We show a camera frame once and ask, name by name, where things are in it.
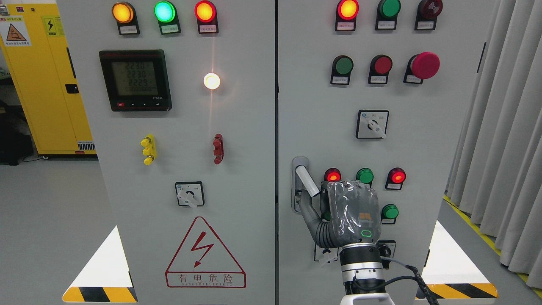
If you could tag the red push button upper row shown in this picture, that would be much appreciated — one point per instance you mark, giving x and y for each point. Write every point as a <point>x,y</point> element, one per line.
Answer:
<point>379,69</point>

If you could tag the green push button upper row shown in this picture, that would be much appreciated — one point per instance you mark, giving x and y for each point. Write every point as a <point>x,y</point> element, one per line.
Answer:
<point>342,67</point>

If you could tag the yellow indicator lamp top left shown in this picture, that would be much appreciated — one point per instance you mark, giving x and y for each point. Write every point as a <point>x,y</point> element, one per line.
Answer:
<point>126,18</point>

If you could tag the grey curtain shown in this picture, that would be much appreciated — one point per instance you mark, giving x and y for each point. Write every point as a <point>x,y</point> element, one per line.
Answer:
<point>497,171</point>

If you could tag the red indicator lamp top left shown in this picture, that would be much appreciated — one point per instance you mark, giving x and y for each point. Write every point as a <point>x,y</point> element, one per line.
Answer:
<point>206,15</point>

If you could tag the grey right cabinet door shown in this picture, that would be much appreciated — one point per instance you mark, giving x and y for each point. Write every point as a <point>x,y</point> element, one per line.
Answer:
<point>318,121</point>

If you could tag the black digital power meter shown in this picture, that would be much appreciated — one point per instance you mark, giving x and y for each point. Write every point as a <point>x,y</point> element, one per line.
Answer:
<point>136,80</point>

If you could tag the yellow terminal connector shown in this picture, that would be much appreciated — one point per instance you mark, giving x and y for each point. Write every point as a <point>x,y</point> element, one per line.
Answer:
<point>149,149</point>

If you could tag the red lit lamp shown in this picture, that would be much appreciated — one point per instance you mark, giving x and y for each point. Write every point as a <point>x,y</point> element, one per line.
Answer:
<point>346,13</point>
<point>332,175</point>
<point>395,179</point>

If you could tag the green indicator lamp top left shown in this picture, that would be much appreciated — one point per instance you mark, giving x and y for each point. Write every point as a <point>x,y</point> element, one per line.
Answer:
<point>167,17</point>

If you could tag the door rotary switch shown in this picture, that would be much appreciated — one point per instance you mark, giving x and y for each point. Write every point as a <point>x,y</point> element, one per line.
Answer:
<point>190,194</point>
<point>372,124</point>

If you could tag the grey cabinet door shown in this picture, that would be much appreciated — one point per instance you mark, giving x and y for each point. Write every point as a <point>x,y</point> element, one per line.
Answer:
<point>239,192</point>
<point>318,121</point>

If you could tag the right door upper rotary switch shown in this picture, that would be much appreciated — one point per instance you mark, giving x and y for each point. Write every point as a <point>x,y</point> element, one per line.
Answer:
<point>372,124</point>

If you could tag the green lamp middle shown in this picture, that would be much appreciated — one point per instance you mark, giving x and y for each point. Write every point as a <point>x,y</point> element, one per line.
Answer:
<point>365,175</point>

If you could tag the red lit lamp middle left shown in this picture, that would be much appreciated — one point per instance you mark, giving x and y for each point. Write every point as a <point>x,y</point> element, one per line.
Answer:
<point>332,175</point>

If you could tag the green lamp top right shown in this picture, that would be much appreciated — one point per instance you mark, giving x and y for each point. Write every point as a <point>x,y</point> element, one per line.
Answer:
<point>387,12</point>

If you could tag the left door rotary switch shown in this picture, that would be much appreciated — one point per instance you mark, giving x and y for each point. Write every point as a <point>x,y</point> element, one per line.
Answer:
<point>190,194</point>

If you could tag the red lit lamp middle right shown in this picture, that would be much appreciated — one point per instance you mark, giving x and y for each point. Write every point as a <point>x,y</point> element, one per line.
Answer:
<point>395,179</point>

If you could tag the black key selector switch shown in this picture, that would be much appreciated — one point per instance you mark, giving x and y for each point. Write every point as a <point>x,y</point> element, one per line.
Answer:
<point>386,248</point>

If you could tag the green push button lower right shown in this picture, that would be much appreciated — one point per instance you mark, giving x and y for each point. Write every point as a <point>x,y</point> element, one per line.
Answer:
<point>389,214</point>

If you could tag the grey robotic right hand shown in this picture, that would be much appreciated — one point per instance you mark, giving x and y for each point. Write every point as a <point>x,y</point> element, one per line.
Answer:
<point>354,215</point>

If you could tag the red mushroom emergency stop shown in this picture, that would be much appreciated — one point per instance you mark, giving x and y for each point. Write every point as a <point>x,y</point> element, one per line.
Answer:
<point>420,67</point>

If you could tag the yellow safety cabinet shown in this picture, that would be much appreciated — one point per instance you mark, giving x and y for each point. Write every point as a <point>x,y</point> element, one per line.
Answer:
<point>34,45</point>

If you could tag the red electric danger sign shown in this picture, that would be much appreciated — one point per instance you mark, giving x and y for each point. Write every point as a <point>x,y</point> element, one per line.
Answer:
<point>203,261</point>

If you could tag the white lit indicator lamp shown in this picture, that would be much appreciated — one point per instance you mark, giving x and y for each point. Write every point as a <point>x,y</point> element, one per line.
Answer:
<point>212,81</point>

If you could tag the silver cabinet door handle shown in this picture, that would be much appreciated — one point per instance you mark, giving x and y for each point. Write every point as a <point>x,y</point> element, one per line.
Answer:
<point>301,180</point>

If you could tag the grey left cabinet door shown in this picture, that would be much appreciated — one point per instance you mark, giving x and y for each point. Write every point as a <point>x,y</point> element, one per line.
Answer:
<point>239,192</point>

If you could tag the white lower rotary switch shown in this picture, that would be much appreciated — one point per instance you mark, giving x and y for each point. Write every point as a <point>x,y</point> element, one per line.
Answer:
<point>325,256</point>

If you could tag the red lit lamp top right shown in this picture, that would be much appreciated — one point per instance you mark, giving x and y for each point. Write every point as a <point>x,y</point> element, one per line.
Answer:
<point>346,13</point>

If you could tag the dark red buzzer top right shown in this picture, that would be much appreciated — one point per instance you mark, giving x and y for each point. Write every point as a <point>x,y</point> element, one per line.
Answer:
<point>427,14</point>

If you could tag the red terminal connector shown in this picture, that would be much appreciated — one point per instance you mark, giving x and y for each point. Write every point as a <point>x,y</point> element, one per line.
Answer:
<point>218,148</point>

